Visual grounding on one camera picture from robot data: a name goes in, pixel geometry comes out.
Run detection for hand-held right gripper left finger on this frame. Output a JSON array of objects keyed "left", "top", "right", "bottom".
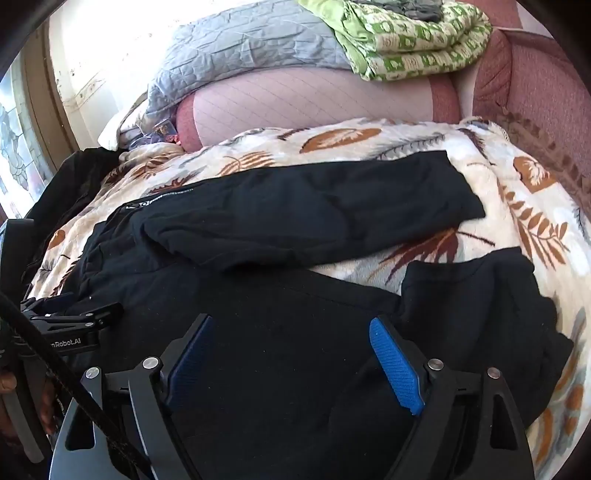
[{"left": 51, "top": 314, "right": 216, "bottom": 480}]

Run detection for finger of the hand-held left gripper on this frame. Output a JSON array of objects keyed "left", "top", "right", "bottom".
[
  {"left": 21, "top": 295, "right": 78, "bottom": 317},
  {"left": 28, "top": 302, "right": 123, "bottom": 332}
]

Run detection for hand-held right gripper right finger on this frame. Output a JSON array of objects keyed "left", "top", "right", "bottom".
[{"left": 368, "top": 316, "right": 536, "bottom": 480}]

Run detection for black pants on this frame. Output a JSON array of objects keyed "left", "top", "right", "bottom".
[{"left": 60, "top": 150, "right": 574, "bottom": 480}]

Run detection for person's left hand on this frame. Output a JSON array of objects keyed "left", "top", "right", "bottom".
[{"left": 0, "top": 369, "right": 60, "bottom": 446}]

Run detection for patterned glass window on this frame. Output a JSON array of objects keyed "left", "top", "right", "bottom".
[{"left": 0, "top": 60, "right": 57, "bottom": 220}]

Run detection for white cloth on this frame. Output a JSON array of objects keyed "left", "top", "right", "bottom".
[{"left": 98, "top": 114, "right": 136, "bottom": 151}]

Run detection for colourful plastic packet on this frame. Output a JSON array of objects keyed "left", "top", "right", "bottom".
[{"left": 131, "top": 116, "right": 182, "bottom": 149}]

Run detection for leaf print blanket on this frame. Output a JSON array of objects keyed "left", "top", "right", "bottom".
[{"left": 28, "top": 115, "right": 591, "bottom": 480}]

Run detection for pink quilted cushion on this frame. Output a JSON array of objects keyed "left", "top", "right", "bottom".
[{"left": 177, "top": 67, "right": 462, "bottom": 152}]

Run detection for red upholstered sofa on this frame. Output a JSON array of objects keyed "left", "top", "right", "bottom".
[{"left": 429, "top": 27, "right": 591, "bottom": 215}]

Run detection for green patterned blanket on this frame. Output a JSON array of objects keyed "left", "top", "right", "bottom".
[{"left": 298, "top": 0, "right": 493, "bottom": 82}]

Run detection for dark grey cloth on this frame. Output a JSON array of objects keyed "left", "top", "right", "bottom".
[{"left": 351, "top": 0, "right": 445, "bottom": 22}]

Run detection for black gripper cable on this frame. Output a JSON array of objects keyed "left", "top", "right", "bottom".
[{"left": 0, "top": 294, "right": 151, "bottom": 480}]

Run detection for wooden door frame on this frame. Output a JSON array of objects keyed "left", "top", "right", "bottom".
[{"left": 22, "top": 34, "right": 80, "bottom": 155}]

